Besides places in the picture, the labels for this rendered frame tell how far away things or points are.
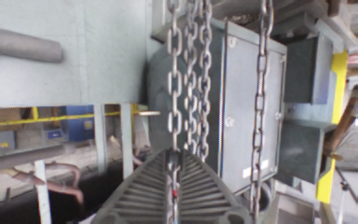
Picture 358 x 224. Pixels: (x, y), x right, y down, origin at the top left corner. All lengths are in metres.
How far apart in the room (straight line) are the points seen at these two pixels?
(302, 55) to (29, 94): 0.67
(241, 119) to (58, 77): 0.50
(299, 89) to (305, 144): 0.13
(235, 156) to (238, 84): 0.14
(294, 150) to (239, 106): 0.21
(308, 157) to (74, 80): 0.66
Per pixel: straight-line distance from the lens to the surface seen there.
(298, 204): 2.50
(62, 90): 0.52
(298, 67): 0.42
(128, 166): 0.72
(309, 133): 0.42
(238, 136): 0.29
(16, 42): 0.44
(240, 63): 0.28
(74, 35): 0.56
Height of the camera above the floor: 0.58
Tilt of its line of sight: 6 degrees up
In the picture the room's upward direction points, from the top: 180 degrees counter-clockwise
